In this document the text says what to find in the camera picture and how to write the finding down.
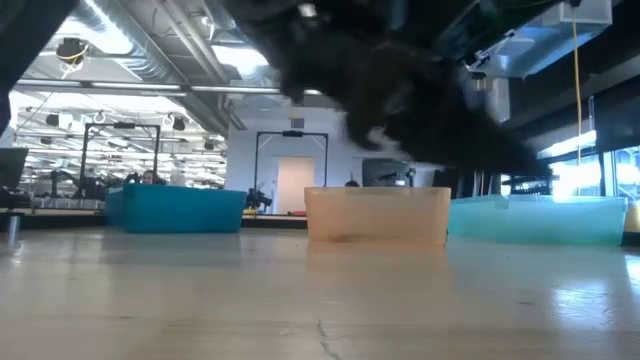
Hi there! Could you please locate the silver metal post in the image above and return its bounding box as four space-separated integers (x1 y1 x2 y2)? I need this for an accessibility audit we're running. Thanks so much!
6 213 22 247

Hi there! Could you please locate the stack of black panels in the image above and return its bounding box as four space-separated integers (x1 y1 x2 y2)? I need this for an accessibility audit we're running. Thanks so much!
432 168 501 200

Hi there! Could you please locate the black wall screen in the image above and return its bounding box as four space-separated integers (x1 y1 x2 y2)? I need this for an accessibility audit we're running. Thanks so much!
361 157 416 189

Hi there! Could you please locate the dark blue plastic bin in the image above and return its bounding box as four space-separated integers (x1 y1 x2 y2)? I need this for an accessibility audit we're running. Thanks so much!
105 182 248 235

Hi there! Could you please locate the yellow rounded object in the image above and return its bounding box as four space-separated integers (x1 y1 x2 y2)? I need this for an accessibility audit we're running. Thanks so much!
623 199 640 235

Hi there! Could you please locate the long ceiling light bar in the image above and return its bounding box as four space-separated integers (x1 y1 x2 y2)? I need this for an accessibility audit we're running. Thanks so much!
14 78 321 99

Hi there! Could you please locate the beige door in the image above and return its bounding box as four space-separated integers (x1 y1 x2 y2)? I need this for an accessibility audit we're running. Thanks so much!
276 155 316 215

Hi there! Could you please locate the translucent teal plastic bin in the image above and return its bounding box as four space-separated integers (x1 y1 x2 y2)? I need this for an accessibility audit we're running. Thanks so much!
448 194 628 247

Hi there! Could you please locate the black gantry frame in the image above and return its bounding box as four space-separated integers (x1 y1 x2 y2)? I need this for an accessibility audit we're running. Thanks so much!
78 121 162 199
253 130 330 201

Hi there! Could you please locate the background work table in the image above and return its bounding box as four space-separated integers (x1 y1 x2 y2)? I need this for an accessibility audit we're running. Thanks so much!
0 197 109 231
241 213 308 230

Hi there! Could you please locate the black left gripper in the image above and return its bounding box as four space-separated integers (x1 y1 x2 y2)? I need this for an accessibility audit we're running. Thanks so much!
349 47 551 177

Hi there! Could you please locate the translucent orange plastic bin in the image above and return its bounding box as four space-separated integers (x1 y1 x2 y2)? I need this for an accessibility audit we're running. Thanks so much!
303 186 452 246

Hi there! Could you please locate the yellow hanging cable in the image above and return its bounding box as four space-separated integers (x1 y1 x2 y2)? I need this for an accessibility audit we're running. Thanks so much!
571 4 584 166

